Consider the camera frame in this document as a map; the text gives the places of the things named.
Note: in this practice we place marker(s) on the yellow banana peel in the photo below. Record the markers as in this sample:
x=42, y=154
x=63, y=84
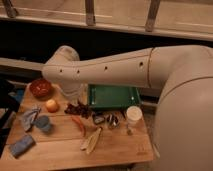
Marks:
x=89, y=144

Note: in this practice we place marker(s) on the metal cup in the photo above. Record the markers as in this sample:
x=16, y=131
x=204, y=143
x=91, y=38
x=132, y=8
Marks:
x=43, y=123

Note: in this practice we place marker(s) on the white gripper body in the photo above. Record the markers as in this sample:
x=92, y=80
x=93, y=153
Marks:
x=71, y=91

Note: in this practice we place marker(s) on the blue sponge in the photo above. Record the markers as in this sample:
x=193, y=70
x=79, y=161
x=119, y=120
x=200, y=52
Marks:
x=22, y=145

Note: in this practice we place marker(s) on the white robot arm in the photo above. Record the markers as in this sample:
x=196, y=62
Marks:
x=181, y=76

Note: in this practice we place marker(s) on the red chili pepper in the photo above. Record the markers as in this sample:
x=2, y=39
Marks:
x=80, y=124

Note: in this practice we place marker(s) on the shiny wrapped object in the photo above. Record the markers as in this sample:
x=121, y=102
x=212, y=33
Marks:
x=112, y=121

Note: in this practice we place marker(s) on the white plastic cup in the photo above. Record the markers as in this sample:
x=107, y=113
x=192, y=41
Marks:
x=134, y=114

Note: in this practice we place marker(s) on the dark grape bunch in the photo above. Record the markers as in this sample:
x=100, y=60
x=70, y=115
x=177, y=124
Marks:
x=81, y=110

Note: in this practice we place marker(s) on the grey cloth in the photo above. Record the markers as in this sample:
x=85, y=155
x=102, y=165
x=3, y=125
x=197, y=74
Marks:
x=28, y=117

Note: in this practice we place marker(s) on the orange apple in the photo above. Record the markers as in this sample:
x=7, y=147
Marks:
x=52, y=106

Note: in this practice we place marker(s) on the green plastic tray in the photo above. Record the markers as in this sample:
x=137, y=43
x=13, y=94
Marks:
x=106, y=97

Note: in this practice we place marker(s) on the red bowl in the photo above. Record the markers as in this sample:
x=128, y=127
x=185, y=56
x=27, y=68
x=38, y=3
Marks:
x=40, y=87

